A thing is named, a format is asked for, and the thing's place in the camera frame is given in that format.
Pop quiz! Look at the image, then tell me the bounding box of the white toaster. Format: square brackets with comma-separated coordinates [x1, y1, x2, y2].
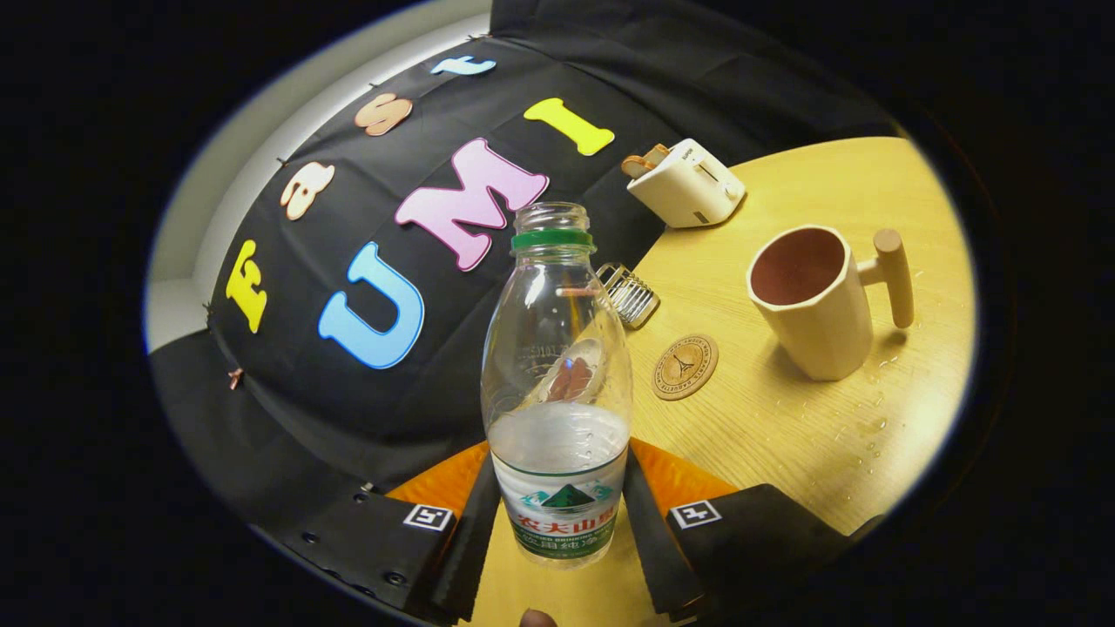
[627, 138, 747, 229]

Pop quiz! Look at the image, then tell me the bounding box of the brown toast slice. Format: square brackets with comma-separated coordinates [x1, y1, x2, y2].
[621, 145, 670, 180]

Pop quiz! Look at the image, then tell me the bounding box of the beige cup wooden handle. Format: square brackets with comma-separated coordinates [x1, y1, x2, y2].
[747, 226, 916, 381]

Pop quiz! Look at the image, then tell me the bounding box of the wooden table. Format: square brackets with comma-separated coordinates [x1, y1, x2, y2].
[457, 136, 976, 627]

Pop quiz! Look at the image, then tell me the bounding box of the black backdrop cloth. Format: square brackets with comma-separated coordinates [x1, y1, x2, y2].
[150, 0, 898, 558]

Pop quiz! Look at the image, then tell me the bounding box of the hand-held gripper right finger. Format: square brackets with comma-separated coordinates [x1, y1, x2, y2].
[621, 438, 885, 621]

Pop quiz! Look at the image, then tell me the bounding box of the clear plastic bottle green label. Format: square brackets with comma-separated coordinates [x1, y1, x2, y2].
[480, 202, 634, 570]

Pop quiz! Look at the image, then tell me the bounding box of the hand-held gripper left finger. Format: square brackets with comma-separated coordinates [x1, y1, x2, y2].
[253, 440, 503, 624]

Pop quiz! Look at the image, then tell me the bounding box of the round cork coaster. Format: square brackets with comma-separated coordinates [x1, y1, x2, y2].
[652, 334, 720, 401]

